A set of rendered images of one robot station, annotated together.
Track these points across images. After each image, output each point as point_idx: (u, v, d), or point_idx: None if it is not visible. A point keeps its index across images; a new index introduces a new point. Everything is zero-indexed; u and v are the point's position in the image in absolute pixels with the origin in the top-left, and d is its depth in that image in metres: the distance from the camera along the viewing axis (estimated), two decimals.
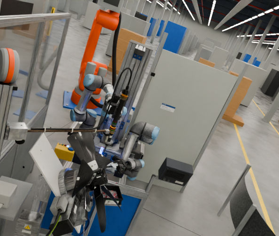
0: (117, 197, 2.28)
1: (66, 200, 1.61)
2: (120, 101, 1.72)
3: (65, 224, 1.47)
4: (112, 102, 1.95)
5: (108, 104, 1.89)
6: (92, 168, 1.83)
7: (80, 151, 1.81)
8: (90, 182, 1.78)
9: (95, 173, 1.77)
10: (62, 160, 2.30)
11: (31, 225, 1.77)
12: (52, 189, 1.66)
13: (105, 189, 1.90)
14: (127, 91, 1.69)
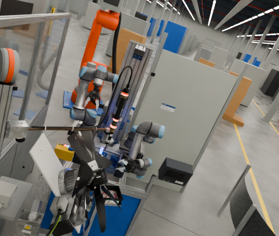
0: (117, 197, 2.28)
1: (66, 200, 1.61)
2: (120, 99, 1.72)
3: (65, 224, 1.47)
4: None
5: (87, 97, 2.07)
6: (92, 168, 1.83)
7: (80, 151, 1.81)
8: (90, 182, 1.78)
9: (95, 173, 1.77)
10: (62, 160, 2.30)
11: (31, 225, 1.77)
12: (52, 189, 1.66)
13: (105, 189, 1.90)
14: (127, 89, 1.69)
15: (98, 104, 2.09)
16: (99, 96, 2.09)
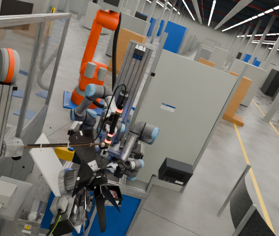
0: (117, 197, 2.28)
1: (66, 200, 1.61)
2: (115, 115, 1.76)
3: (65, 224, 1.47)
4: (109, 121, 1.90)
5: (106, 124, 1.84)
6: None
7: (95, 160, 2.04)
8: None
9: (97, 165, 1.86)
10: (62, 160, 2.30)
11: (31, 225, 1.77)
12: (52, 189, 1.66)
13: (99, 193, 1.76)
14: (121, 106, 1.73)
15: (116, 129, 1.84)
16: (116, 124, 1.89)
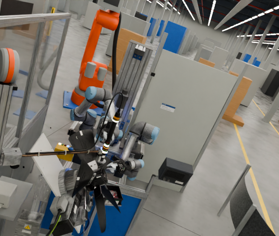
0: (117, 197, 2.28)
1: (66, 200, 1.61)
2: (112, 123, 1.78)
3: (65, 224, 1.47)
4: (107, 128, 1.92)
5: (103, 131, 1.86)
6: None
7: (95, 159, 2.04)
8: None
9: (97, 165, 1.86)
10: (62, 160, 2.30)
11: (31, 225, 1.77)
12: (52, 189, 1.66)
13: (99, 193, 1.76)
14: (118, 114, 1.75)
15: (114, 136, 1.86)
16: None
